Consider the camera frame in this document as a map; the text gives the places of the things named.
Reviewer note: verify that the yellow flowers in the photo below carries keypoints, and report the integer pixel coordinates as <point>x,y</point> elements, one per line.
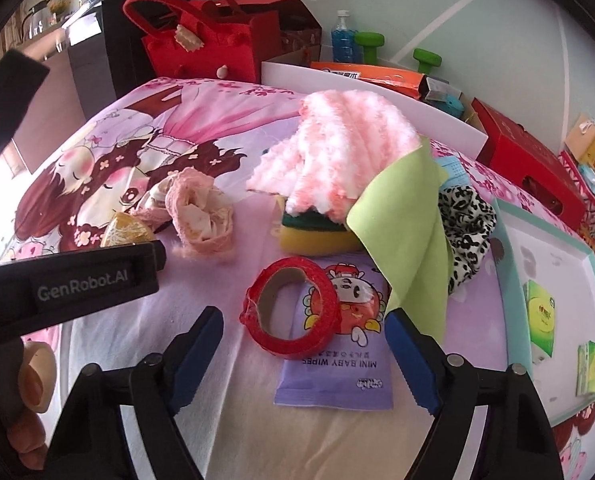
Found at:
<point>60,4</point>

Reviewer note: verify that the white cardboard box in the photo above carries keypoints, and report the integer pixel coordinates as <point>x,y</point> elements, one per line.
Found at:
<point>287,72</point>

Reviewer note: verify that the metal kettle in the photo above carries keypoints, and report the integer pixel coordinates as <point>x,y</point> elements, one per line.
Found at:
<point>35,22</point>

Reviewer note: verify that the green tissue pack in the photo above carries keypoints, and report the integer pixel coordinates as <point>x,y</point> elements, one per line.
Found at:
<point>540,320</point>
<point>588,367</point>

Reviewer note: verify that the large red gift box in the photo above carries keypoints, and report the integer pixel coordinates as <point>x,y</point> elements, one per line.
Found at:
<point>522,155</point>

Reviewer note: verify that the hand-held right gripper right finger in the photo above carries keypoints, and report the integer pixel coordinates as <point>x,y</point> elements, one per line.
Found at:
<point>412,360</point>

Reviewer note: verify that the pink striped fluffy towel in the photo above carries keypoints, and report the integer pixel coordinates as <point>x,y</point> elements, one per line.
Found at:
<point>337,145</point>

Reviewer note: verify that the purple baby wipes pack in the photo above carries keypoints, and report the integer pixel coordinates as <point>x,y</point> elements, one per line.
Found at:
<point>332,380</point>

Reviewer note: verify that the black cabinet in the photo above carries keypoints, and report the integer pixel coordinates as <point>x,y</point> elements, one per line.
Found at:
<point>125,45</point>

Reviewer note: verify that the yellow and green sponge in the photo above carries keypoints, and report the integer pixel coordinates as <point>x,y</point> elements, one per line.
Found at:
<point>312,235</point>

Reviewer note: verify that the red felt handbag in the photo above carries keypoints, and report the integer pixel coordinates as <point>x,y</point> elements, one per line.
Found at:
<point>212,45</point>

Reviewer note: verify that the person's left hand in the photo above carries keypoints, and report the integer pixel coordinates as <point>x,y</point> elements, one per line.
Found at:
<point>37,375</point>

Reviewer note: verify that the orange carton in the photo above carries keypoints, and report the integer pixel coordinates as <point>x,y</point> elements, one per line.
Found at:
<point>372,77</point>

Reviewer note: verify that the red white patterned box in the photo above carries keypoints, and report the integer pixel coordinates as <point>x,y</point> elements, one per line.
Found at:
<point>590,205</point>

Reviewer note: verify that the blue liquid plastic bottle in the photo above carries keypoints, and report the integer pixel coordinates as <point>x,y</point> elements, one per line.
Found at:
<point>345,40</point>

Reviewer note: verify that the light blue wipes packet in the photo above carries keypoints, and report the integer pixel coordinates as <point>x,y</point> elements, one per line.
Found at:
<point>591,180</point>

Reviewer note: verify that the green dumbbell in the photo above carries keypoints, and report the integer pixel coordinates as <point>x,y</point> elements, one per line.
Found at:
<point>370,47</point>
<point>427,57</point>

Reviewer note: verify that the grey cabinet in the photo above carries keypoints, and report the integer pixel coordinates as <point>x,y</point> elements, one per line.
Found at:
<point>90,75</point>

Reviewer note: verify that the black and grey carton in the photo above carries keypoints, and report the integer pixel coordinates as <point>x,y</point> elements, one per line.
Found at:
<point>440,90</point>

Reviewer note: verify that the red tape roll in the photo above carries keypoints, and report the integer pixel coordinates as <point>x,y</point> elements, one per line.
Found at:
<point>322,330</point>

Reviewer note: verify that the pink lace cloth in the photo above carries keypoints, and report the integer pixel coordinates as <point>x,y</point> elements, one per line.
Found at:
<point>200,215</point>

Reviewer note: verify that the yellow citrus slice toy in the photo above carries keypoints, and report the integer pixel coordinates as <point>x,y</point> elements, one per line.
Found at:
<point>125,232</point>

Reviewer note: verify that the white tray with teal rim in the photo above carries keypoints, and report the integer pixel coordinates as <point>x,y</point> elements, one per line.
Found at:
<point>567,280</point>

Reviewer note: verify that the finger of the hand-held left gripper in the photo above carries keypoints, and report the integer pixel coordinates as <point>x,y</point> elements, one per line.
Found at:
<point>150,267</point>
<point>7,95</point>

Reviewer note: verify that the leopard print scrunchie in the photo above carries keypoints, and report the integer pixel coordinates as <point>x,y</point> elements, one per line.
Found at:
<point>465,235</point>

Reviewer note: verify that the open red cardboard box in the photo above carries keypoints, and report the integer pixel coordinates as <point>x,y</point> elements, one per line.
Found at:
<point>297,15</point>

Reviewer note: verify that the blue face mask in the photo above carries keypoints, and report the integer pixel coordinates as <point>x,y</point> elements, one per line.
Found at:
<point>455,167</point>

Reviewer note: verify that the pink cartoon printed bedsheet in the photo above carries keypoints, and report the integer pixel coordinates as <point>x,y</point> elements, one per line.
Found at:
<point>202,105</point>

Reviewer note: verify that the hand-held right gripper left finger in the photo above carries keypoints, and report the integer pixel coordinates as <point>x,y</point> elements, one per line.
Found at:
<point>197,355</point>

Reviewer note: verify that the teal plastic toy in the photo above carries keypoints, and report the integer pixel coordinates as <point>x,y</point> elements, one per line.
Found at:
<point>453,108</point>

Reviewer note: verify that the light green cloth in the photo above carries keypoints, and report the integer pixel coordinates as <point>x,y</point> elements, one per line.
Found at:
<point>407,240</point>

